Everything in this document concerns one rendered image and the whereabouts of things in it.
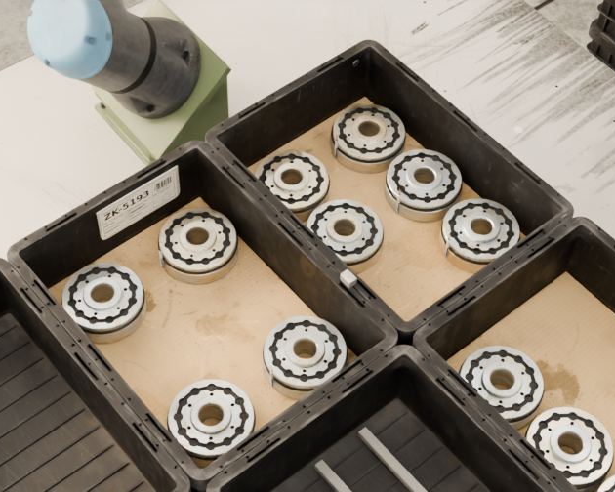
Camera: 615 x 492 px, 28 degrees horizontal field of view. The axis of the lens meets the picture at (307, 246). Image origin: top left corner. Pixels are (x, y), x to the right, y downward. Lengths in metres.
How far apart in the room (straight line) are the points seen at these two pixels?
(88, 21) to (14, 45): 1.45
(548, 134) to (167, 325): 0.73
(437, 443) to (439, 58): 0.78
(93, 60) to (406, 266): 0.50
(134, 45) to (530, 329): 0.66
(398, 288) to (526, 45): 0.65
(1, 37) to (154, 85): 1.39
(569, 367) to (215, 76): 0.66
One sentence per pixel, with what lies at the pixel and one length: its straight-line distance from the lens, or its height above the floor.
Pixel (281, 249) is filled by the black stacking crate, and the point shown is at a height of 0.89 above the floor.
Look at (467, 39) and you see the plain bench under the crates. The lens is 2.09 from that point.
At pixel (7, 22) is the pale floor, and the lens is 3.17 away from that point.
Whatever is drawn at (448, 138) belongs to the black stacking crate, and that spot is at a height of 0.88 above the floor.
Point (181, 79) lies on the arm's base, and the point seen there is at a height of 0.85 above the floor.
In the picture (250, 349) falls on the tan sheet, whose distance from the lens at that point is 1.53.
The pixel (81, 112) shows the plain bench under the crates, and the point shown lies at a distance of 1.97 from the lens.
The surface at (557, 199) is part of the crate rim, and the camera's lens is 1.58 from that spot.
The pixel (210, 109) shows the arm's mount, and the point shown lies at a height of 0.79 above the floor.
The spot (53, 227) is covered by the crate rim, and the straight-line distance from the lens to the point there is 1.55.
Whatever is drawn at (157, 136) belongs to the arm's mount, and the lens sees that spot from 1.83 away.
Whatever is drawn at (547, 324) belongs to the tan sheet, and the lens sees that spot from 1.59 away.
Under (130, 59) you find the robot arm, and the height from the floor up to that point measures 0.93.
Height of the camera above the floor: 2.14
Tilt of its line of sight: 54 degrees down
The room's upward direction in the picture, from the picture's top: 2 degrees clockwise
